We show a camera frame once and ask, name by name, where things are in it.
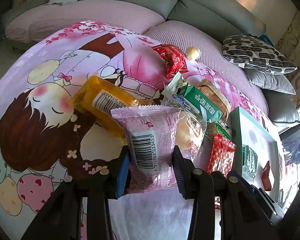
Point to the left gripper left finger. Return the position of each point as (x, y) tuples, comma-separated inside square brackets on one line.
[(121, 171)]

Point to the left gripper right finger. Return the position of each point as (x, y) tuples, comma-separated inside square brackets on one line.
[(183, 170)]

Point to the red white milk biscuit packet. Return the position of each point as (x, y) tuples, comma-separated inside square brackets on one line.
[(266, 180)]

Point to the clear bread bun packet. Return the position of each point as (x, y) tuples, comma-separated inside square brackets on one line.
[(190, 133)]

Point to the pink snack packet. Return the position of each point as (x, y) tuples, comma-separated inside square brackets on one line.
[(150, 133)]

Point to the red patterned snack packet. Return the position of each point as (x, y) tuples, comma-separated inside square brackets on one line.
[(222, 155)]

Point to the green white snack packet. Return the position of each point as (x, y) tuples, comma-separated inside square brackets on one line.
[(249, 163)]

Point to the green biscuit packet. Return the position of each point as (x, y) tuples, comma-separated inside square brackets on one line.
[(200, 103)]

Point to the orange yellow snack packet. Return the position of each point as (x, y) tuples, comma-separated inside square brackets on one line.
[(98, 97)]

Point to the cracker sandwich packet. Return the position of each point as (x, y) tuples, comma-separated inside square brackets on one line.
[(216, 97)]

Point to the red shiny snack bag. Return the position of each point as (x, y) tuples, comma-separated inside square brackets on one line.
[(173, 57)]

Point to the jelly cup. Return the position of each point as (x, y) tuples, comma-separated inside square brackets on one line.
[(192, 53)]

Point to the teal shallow cardboard box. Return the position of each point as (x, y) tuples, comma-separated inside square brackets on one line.
[(247, 131)]

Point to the pink cartoon tablecloth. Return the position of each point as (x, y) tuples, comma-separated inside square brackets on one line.
[(44, 139)]

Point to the grey plain pillow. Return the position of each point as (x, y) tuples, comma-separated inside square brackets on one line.
[(278, 83)]

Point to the pink sofa seat cover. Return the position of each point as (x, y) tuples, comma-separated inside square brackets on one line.
[(38, 23)]

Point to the black white patterned pillow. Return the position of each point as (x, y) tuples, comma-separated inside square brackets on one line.
[(249, 52)]

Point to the patterned beige curtain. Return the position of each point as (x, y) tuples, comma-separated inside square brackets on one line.
[(289, 45)]

